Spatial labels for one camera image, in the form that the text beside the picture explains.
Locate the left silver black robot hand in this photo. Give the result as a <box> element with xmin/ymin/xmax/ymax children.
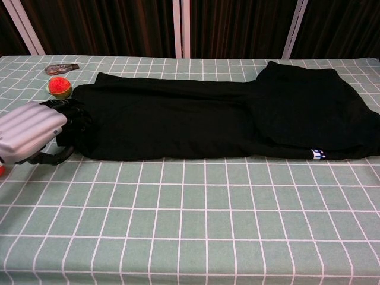
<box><xmin>0</xmin><ymin>97</ymin><xmax>93</xmax><ymax>166</ymax></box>

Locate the black T-shirt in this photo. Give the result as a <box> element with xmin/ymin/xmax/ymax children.
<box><xmin>55</xmin><ymin>61</ymin><xmax>380</xmax><ymax>163</ymax></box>

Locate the red ball in green shell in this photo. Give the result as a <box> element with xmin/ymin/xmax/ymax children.
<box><xmin>47</xmin><ymin>76</ymin><xmax>72</xmax><ymax>99</ymax></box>

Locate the dark brown pleated curtain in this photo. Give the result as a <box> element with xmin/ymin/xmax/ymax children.
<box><xmin>292</xmin><ymin>0</ymin><xmax>380</xmax><ymax>59</ymax></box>
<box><xmin>0</xmin><ymin>0</ymin><xmax>30</xmax><ymax>57</ymax></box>
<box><xmin>189</xmin><ymin>0</ymin><xmax>297</xmax><ymax>59</ymax></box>
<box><xmin>20</xmin><ymin>0</ymin><xmax>176</xmax><ymax>59</ymax></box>

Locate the green white checked tablecloth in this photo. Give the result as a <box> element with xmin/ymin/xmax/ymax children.
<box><xmin>0</xmin><ymin>55</ymin><xmax>380</xmax><ymax>285</ymax></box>

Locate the white slanted frame post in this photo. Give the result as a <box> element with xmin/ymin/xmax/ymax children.
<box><xmin>283</xmin><ymin>0</ymin><xmax>309</xmax><ymax>59</ymax></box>
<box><xmin>1</xmin><ymin>0</ymin><xmax>46</xmax><ymax>56</ymax></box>

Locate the white upright frame post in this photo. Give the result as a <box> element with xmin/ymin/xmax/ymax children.
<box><xmin>181</xmin><ymin>0</ymin><xmax>191</xmax><ymax>59</ymax></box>
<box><xmin>172</xmin><ymin>0</ymin><xmax>182</xmax><ymax>59</ymax></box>

